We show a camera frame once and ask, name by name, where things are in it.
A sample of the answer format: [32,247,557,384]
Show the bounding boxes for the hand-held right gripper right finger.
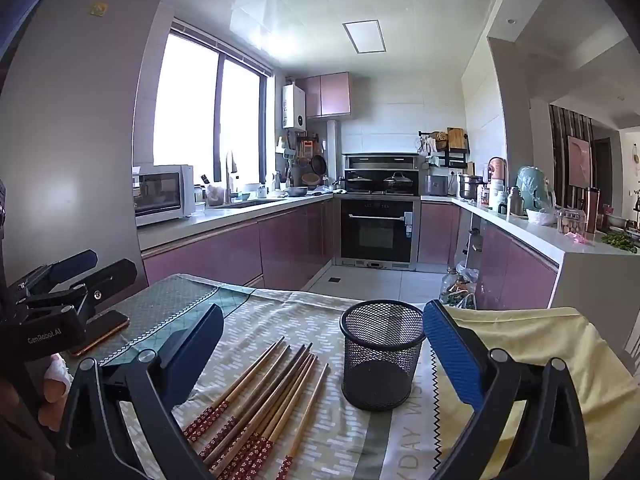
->
[422,300,591,480]

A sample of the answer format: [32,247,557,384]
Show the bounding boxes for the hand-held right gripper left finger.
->
[52,304,226,480]

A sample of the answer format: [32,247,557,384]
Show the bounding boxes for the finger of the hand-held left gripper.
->
[7,249,99,302]
[17,259,139,312]

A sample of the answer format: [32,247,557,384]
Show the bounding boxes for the black mesh utensil holder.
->
[340,300,427,411]

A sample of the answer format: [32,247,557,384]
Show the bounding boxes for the row of wooden chopsticks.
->
[182,336,332,480]

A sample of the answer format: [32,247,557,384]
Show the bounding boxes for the person's left hand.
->
[37,352,76,432]

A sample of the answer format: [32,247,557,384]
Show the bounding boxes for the smartphone with orange case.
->
[70,310,131,357]

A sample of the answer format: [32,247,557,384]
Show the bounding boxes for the plastic bag of greens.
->
[439,266,482,309]

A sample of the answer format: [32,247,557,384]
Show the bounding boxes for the white microwave oven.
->
[132,164,196,227]

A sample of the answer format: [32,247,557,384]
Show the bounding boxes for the pink base cabinets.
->
[419,195,640,313]
[139,195,337,291]

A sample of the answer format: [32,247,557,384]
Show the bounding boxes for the patterned tablecloth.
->
[67,274,638,480]

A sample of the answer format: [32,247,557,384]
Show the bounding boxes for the grey refrigerator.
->
[0,0,171,311]

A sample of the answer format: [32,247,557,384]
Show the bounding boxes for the black built-in oven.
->
[339,195,422,267]

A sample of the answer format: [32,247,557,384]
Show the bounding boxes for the steel kitchen faucet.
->
[224,150,242,207]

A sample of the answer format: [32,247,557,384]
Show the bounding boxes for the steel stockpot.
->
[458,173,484,202]

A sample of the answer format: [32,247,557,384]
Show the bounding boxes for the clear plastic food container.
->
[556,208,587,237]

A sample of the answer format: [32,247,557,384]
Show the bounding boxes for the kitchen window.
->
[152,19,277,186]

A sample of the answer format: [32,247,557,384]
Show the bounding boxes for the green covered appliance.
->
[515,165,555,212]

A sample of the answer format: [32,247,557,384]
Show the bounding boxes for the pink electric kettle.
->
[487,157,507,196]

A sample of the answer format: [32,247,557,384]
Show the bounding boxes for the brown tumbler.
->
[585,186,600,234]

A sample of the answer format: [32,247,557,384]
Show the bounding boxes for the leafy greens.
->
[601,231,640,254]

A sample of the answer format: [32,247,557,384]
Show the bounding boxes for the steel range hood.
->
[342,152,421,195]

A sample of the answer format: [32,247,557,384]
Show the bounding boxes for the white water heater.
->
[281,84,307,130]

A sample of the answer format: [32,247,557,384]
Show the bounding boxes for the ceiling light panel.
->
[342,20,388,54]

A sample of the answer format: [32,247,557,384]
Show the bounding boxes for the black wall rack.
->
[419,130,475,170]

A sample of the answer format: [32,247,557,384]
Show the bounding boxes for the wooden slat wall panel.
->
[548,104,594,211]

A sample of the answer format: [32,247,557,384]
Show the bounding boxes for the framed wall picture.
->
[567,135,594,187]

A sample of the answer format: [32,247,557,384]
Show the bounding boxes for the pink wall cabinets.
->
[295,72,352,120]

